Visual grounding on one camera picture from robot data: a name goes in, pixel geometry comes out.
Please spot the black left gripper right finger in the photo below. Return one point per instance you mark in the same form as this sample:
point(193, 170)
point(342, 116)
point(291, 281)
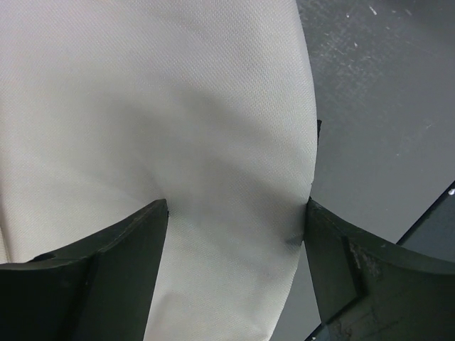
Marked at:
point(368, 288)

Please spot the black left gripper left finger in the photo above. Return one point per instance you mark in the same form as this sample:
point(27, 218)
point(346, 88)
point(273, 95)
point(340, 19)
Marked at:
point(98, 288)

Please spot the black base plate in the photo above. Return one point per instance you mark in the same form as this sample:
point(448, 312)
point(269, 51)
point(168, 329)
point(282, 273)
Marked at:
point(433, 233)

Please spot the beige canvas backpack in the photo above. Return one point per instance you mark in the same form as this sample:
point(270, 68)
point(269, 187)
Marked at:
point(107, 106)

